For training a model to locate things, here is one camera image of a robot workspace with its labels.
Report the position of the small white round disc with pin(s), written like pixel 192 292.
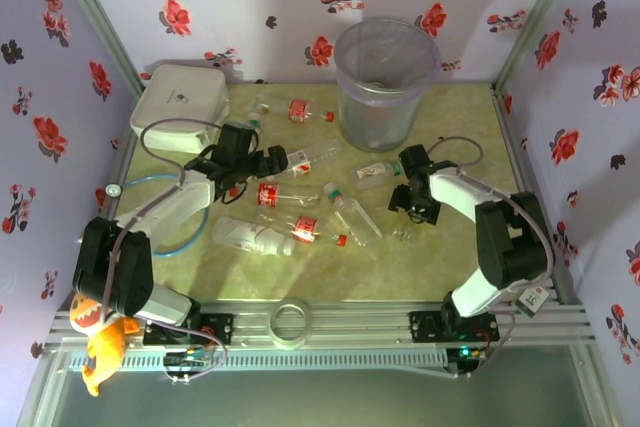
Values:
pixel 113 190

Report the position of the clear bottle red white label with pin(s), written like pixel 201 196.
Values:
pixel 301 164

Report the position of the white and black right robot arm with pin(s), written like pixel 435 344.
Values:
pixel 460 192

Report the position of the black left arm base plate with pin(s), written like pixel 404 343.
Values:
pixel 215 327

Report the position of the white lidded plastic box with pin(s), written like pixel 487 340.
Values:
pixel 175 102

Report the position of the aluminium upright post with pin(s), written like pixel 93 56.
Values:
pixel 92 12
pixel 537 12

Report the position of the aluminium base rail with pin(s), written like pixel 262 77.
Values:
pixel 360 322

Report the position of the clear cola bottle red label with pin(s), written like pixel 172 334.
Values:
pixel 305 228
pixel 267 194
pixel 298 110

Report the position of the white bottle red print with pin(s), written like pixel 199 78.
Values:
pixel 250 239

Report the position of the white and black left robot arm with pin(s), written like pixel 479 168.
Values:
pixel 170 197

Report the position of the green-capped bottle colourful label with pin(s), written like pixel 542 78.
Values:
pixel 372 174

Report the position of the small white printed card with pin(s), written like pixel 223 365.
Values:
pixel 532 301

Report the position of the clear tape roll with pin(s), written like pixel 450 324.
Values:
pixel 290 342

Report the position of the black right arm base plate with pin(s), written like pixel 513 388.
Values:
pixel 425 327

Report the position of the orange plush toy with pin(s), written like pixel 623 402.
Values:
pixel 107 347

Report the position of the clear plastic bin purple rim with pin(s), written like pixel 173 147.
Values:
pixel 380 117

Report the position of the clear bottle green neck band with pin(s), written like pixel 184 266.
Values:
pixel 255 123
pixel 357 219

